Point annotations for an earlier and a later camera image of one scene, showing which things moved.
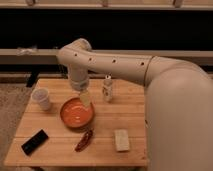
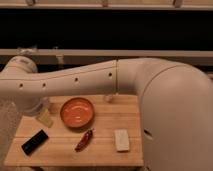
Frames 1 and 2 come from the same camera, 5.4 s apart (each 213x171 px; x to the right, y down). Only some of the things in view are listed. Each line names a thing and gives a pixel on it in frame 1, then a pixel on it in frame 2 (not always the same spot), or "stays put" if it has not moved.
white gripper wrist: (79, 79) to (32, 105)
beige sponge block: (122, 140) stays put
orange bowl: (75, 114) stays put
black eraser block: (33, 142) stays put
